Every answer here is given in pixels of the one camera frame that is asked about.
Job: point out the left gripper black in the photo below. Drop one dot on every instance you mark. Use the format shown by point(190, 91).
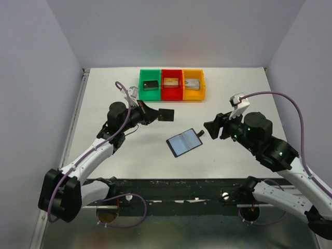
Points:
point(143, 113)

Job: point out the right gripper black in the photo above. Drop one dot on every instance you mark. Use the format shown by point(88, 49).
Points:
point(221, 127)

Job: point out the black VIP credit card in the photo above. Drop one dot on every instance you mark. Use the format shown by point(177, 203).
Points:
point(166, 115)

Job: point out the black leather card holder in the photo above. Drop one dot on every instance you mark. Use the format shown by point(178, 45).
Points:
point(185, 141)

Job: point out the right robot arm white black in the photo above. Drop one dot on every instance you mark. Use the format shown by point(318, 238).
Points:
point(254, 132)

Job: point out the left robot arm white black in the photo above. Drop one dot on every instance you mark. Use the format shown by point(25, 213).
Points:
point(77, 171)

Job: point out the black card in green bin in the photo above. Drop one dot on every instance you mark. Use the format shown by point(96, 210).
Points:
point(150, 85)

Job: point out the gold card in red bin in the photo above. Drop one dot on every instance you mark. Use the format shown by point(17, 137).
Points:
point(170, 82)

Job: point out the silver cards in yellow bin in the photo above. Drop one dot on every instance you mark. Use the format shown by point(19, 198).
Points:
point(192, 84)

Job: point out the red plastic bin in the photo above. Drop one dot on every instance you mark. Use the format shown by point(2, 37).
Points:
point(172, 93)

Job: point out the green plastic bin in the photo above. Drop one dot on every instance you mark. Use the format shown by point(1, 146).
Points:
point(149, 75)

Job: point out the yellow plastic bin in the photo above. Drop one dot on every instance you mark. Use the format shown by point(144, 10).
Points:
point(194, 95)

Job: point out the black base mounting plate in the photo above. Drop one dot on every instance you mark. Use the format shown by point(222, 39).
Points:
point(156, 197)

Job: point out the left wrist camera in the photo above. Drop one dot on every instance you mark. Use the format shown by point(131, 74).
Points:
point(132, 96)

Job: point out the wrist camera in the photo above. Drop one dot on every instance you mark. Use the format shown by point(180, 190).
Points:
point(239, 104)
point(132, 96)

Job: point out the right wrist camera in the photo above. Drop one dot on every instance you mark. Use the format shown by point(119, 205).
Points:
point(239, 104)

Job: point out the aluminium rail left side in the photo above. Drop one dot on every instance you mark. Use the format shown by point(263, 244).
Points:
point(73, 124)

